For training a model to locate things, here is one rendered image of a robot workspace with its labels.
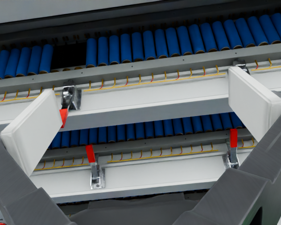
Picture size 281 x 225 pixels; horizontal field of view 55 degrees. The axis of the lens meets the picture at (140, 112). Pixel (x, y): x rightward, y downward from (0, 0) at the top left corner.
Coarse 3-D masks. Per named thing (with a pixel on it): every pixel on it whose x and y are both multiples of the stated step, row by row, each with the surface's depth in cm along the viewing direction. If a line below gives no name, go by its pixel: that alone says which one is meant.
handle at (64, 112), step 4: (68, 92) 41; (68, 96) 42; (64, 100) 41; (68, 100) 41; (64, 104) 40; (68, 104) 40; (64, 108) 39; (68, 108) 40; (60, 112) 38; (64, 112) 38; (68, 112) 39; (64, 116) 37; (64, 120) 37; (64, 124) 37; (60, 128) 37
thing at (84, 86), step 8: (248, 64) 43; (264, 64) 43; (272, 64) 43; (280, 64) 43; (176, 72) 44; (184, 72) 44; (192, 72) 43; (200, 72) 43; (208, 72) 44; (112, 80) 44; (120, 80) 44; (128, 80) 44; (136, 80) 44; (144, 80) 44; (48, 88) 45; (56, 88) 45; (80, 88) 45; (0, 96) 45; (8, 96) 45
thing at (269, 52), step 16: (240, 48) 43; (256, 48) 42; (272, 48) 42; (128, 64) 44; (144, 64) 43; (160, 64) 43; (176, 64) 42; (192, 64) 43; (208, 64) 43; (224, 64) 43; (256, 64) 42; (0, 80) 45; (16, 80) 45; (32, 80) 44; (48, 80) 44; (64, 80) 44; (80, 80) 44; (96, 80) 44; (16, 96) 44
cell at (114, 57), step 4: (112, 36) 48; (116, 36) 48; (112, 40) 48; (116, 40) 48; (112, 44) 47; (116, 44) 47; (112, 48) 47; (116, 48) 47; (112, 52) 46; (116, 52) 46; (112, 56) 46; (116, 56) 46; (112, 60) 45; (116, 60) 45
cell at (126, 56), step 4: (120, 36) 49; (124, 36) 48; (128, 36) 48; (120, 40) 48; (124, 40) 47; (128, 40) 48; (120, 44) 48; (124, 44) 47; (128, 44) 47; (124, 48) 46; (128, 48) 46; (124, 52) 46; (128, 52) 46; (124, 56) 45; (128, 56) 45; (124, 60) 45; (128, 60) 45
